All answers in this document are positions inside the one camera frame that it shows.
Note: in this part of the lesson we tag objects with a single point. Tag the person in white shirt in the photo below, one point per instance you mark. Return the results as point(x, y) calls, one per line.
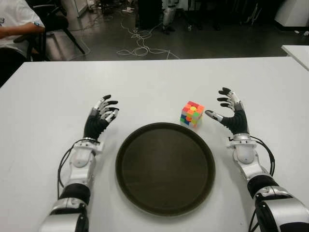
point(14, 14)

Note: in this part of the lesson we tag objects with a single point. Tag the white cabinet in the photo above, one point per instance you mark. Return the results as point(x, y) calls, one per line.
point(292, 12)

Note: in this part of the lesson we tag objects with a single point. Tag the grey metal frame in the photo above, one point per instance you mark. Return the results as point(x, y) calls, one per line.
point(253, 12)

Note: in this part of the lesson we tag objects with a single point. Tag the silver humanoid robot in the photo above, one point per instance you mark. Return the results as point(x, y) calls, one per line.
point(167, 17)

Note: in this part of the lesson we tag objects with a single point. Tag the dark brown round plate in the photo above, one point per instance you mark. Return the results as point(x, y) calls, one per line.
point(164, 169)

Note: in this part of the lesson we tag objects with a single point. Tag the black office chair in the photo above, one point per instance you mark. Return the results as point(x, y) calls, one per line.
point(58, 21)

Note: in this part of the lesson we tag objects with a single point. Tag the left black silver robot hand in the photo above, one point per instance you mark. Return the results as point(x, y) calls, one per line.
point(95, 124)

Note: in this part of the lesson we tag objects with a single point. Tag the white side table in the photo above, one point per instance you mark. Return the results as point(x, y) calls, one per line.
point(299, 52)

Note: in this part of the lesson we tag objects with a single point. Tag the left silver black robot arm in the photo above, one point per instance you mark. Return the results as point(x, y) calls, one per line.
point(80, 157)

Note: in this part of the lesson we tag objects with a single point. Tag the white board panel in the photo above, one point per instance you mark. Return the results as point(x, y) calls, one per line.
point(79, 7)

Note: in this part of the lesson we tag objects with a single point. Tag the multicoloured Rubik's cube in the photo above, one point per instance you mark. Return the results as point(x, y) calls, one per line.
point(192, 113)

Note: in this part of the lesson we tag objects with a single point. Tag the right silver black robot arm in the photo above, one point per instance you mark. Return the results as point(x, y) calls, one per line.
point(245, 154)

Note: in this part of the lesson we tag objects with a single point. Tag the black tall column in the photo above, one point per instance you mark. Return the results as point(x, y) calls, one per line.
point(149, 14)

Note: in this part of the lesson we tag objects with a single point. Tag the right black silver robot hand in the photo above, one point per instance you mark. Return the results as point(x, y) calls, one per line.
point(237, 120)

